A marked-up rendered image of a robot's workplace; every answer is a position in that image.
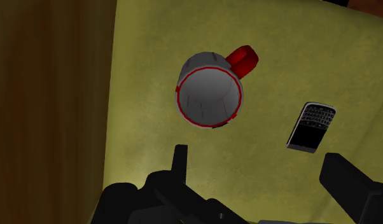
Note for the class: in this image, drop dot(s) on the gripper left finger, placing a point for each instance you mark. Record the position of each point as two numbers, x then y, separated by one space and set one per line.
178 192

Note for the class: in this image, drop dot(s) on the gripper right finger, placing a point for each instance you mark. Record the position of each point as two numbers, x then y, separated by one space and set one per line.
352 183

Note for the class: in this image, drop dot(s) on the black keypad phone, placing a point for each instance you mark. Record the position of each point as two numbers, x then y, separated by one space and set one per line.
312 127

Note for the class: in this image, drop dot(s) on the olive green sofa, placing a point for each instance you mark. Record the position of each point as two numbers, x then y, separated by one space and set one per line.
272 173

